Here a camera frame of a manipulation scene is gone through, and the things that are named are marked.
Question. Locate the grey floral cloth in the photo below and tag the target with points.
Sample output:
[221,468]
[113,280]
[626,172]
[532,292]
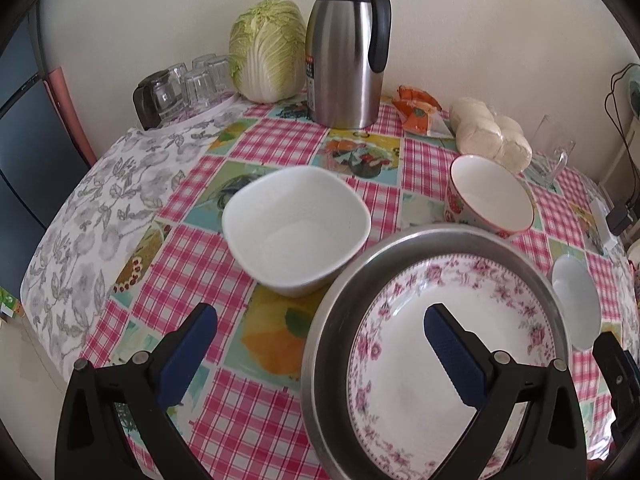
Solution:
[100,210]

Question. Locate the steel thermos jug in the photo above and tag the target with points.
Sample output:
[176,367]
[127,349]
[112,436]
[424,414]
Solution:
[340,60]

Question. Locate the round steel tray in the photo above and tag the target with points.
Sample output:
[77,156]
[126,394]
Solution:
[335,310]

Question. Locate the strawberry print bowl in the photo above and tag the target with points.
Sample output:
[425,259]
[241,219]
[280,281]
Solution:
[490,195]

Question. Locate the orange snack packet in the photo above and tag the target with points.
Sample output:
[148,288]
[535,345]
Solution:
[420,115]

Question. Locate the clear glass tumbler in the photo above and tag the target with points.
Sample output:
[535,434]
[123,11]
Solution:
[200,90]
[221,77]
[167,90]
[202,62]

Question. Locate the teal plastic object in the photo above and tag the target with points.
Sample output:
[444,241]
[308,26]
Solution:
[631,85]

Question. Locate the black charger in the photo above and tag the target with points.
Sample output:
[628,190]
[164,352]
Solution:
[620,217]

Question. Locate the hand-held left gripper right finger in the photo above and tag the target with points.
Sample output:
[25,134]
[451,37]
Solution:
[452,355]

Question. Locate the light blue bowl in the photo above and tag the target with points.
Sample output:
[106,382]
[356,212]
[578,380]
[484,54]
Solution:
[575,300]

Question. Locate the pink floral round plate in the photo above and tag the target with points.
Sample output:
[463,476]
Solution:
[395,385]

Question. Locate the white square bowl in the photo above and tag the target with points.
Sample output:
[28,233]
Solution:
[290,240]

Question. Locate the pink checked tablecloth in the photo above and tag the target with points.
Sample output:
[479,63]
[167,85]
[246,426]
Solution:
[280,135]

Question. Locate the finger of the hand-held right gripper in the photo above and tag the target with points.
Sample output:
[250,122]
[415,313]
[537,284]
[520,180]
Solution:
[612,360]

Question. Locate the pink chair back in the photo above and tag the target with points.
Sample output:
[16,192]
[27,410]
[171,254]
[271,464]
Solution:
[70,110]

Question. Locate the dark blue cabinet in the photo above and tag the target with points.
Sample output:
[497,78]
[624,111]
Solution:
[20,135]

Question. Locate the dark glass holder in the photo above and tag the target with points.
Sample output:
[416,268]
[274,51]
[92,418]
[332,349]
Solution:
[145,105]

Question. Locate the napa cabbage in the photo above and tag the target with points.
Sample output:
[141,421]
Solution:
[265,50]

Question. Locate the green carton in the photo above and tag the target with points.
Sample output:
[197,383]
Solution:
[10,305]

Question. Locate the clear glass mug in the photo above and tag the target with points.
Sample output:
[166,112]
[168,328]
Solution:
[542,150]

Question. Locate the bag of steamed buns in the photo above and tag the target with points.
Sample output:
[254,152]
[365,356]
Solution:
[485,135]

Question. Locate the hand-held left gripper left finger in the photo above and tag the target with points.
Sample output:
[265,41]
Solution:
[187,355]

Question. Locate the white power strip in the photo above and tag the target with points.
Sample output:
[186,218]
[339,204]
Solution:
[600,230]

